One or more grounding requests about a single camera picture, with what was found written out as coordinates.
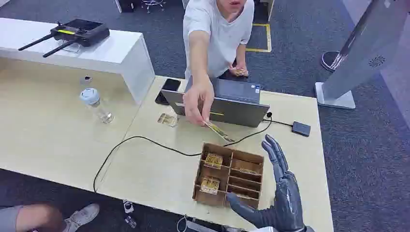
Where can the person's right hand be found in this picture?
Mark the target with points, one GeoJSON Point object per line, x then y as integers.
{"type": "Point", "coordinates": [197, 99]}

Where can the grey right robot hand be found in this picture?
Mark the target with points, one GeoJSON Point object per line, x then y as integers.
{"type": "Point", "coordinates": [286, 205]}

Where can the person's left hand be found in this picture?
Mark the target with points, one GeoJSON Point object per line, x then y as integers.
{"type": "Point", "coordinates": [239, 71]}

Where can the printed yellow card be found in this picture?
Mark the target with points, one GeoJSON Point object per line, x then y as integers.
{"type": "Point", "coordinates": [167, 120]}
{"type": "Point", "coordinates": [219, 132]}

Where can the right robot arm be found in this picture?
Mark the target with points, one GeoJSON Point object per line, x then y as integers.
{"type": "Point", "coordinates": [308, 230]}

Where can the black smartphone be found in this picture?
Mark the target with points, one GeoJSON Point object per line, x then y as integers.
{"type": "Point", "coordinates": [171, 85]}

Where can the grey laptop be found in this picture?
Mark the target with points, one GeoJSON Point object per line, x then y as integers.
{"type": "Point", "coordinates": [237, 109]}

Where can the yellow floor tape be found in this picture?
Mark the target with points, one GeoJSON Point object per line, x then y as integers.
{"type": "Point", "coordinates": [268, 38]}

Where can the wooden card box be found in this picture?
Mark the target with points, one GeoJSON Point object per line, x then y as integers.
{"type": "Point", "coordinates": [224, 192]}

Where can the yellow card stack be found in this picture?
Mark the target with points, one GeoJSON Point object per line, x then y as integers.
{"type": "Point", "coordinates": [214, 160]}
{"type": "Point", "coordinates": [210, 185]}

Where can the small black drive box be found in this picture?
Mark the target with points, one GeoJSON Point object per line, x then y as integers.
{"type": "Point", "coordinates": [301, 128]}

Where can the white desk shelf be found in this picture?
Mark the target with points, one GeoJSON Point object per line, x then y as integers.
{"type": "Point", "coordinates": [121, 54]}

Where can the round metal stand base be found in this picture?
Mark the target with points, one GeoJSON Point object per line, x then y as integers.
{"type": "Point", "coordinates": [330, 60]}

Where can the clear plastic water bottle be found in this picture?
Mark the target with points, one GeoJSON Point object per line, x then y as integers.
{"type": "Point", "coordinates": [94, 104]}

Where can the chrome chair base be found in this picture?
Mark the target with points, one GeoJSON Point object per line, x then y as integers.
{"type": "Point", "coordinates": [153, 4]}

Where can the white power strip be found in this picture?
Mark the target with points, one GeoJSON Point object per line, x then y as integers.
{"type": "Point", "coordinates": [128, 206]}

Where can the grey standing kiosk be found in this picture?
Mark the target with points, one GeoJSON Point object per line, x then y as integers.
{"type": "Point", "coordinates": [368, 48]}

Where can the black remote controller with antennas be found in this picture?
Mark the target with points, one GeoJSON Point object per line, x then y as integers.
{"type": "Point", "coordinates": [80, 32]}

